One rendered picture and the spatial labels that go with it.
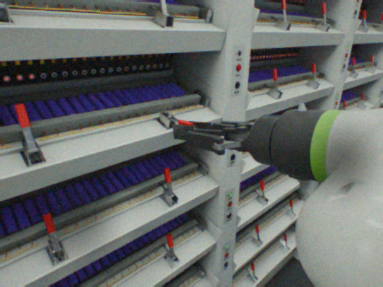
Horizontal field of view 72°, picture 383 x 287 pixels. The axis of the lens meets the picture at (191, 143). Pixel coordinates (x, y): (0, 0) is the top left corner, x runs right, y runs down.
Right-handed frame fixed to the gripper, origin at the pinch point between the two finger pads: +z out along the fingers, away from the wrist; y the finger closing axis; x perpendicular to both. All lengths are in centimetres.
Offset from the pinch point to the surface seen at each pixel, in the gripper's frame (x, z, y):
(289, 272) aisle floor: -96, 23, 74
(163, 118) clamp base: 2.4, 7.7, -1.0
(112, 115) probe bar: 4.6, 11.6, -10.7
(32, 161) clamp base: 0.6, 7.5, -27.1
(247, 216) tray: -40, 14, 33
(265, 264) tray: -78, 23, 55
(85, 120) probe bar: 4.7, 11.6, -16.3
